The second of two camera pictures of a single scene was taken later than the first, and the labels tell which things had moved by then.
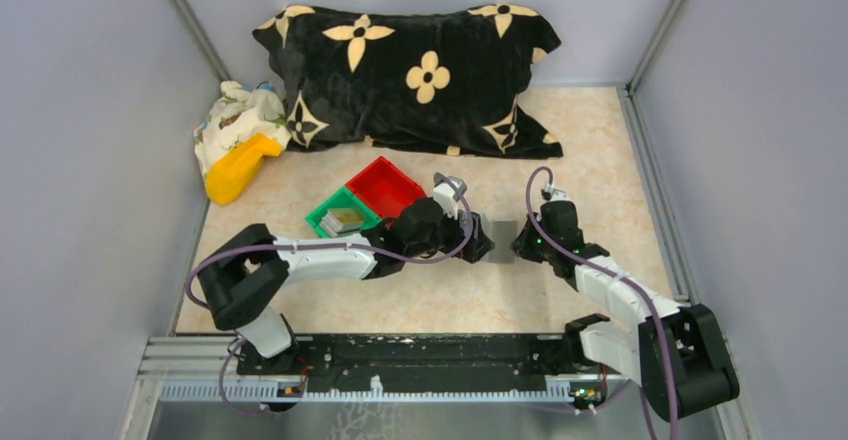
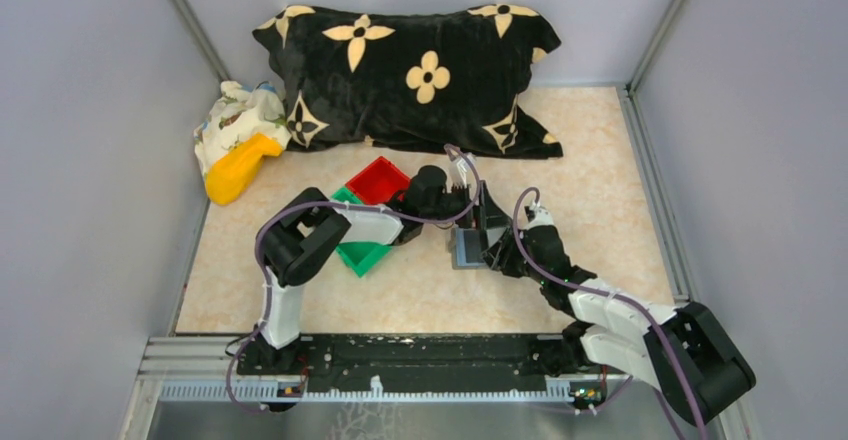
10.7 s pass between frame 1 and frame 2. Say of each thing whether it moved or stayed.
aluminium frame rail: stayed
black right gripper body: moved
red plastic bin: stayed
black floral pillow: stayed
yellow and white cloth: stayed
